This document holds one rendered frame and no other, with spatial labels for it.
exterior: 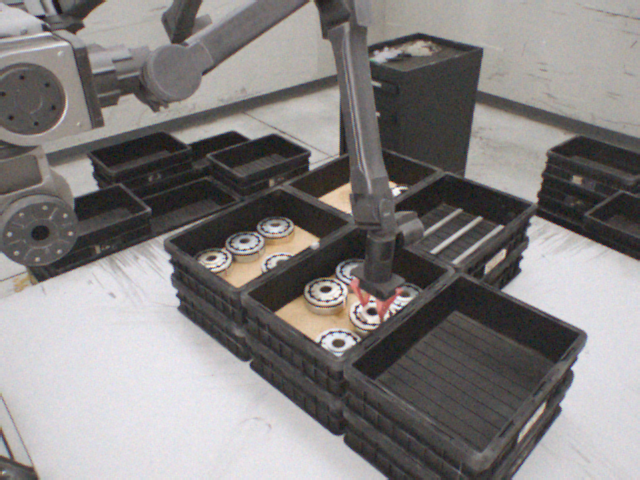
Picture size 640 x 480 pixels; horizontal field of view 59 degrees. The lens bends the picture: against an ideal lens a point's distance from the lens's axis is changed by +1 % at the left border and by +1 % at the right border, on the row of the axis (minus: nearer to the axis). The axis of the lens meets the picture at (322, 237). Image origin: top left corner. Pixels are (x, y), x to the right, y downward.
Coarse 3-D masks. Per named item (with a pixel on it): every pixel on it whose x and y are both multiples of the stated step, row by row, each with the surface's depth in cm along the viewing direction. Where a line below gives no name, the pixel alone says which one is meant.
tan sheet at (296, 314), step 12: (300, 300) 134; (348, 300) 134; (276, 312) 130; (288, 312) 130; (300, 312) 130; (312, 312) 130; (348, 312) 130; (300, 324) 127; (312, 324) 127; (324, 324) 127; (336, 324) 127; (348, 324) 127; (312, 336) 124
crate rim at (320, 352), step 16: (336, 240) 138; (304, 256) 132; (448, 272) 126; (256, 288) 122; (432, 288) 121; (256, 304) 118; (272, 320) 114; (384, 320) 113; (288, 336) 112; (304, 336) 110; (368, 336) 110; (320, 352) 106; (352, 352) 106; (336, 368) 105
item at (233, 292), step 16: (272, 192) 159; (288, 192) 158; (320, 208) 151; (352, 224) 143; (320, 240) 137; (176, 256) 135; (208, 272) 127; (272, 272) 127; (224, 288) 124; (240, 288) 122
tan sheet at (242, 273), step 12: (300, 228) 161; (300, 240) 155; (312, 240) 155; (264, 252) 151; (276, 252) 151; (288, 252) 151; (240, 264) 146; (252, 264) 146; (228, 276) 142; (240, 276) 142; (252, 276) 142
